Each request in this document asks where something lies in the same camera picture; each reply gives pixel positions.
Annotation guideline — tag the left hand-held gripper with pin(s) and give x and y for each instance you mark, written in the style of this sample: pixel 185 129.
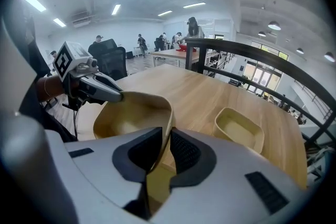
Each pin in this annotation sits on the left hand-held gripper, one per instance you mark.
pixel 67 60

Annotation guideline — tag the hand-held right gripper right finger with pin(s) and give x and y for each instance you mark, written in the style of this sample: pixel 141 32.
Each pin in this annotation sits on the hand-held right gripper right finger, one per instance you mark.
pixel 223 186

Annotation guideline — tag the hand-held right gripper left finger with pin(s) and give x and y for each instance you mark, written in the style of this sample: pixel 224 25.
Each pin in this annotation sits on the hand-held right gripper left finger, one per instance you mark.
pixel 105 178

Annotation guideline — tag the person's left forearm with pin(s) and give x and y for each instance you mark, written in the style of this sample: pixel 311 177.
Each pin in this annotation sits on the person's left forearm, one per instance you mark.
pixel 51 89

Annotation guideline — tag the person's black top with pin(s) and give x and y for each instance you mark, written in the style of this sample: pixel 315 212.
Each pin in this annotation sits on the person's black top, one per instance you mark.
pixel 56 126

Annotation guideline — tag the black mesh office chair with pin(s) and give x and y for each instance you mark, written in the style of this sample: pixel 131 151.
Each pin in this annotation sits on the black mesh office chair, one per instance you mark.
pixel 115 60

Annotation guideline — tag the wooden table with white legs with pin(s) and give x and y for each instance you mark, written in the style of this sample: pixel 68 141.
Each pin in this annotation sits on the wooden table with white legs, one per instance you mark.
pixel 170 55

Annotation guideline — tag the white ceiling air conditioner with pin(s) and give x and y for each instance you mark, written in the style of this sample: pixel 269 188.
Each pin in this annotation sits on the white ceiling air conditioner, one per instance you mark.
pixel 81 19

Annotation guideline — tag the long ceiling light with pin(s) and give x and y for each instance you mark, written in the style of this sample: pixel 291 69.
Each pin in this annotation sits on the long ceiling light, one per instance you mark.
pixel 165 13
pixel 32 0
pixel 116 9
pixel 194 4
pixel 59 22

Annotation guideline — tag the person's grey trousers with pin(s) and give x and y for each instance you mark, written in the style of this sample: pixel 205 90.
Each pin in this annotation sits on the person's grey trousers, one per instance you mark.
pixel 23 165

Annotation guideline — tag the red cloth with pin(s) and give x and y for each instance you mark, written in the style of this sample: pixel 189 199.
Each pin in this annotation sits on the red cloth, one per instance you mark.
pixel 186 48

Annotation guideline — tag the dark pendant lamp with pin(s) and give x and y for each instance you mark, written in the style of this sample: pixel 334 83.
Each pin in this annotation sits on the dark pendant lamp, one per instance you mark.
pixel 329 56
pixel 274 25
pixel 300 50
pixel 261 33

